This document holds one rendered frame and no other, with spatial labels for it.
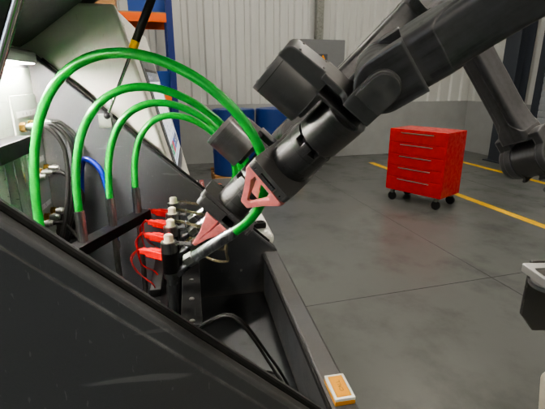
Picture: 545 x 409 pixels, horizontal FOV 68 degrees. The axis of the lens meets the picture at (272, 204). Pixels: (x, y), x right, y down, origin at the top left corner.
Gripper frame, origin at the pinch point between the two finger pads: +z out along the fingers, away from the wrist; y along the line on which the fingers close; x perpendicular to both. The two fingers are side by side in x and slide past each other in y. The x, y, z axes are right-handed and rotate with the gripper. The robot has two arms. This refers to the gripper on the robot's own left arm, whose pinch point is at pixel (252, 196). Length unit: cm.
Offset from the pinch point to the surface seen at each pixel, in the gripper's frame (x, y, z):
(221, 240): 1.8, 4.5, 6.2
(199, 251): 1.0, 6.1, 9.9
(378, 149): 79, -705, 327
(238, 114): -9.4, -0.6, -7.2
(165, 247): -3.5, 3.2, 20.5
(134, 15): -275, -355, 286
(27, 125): -40, 0, 33
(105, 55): -27.4, 3.6, -0.1
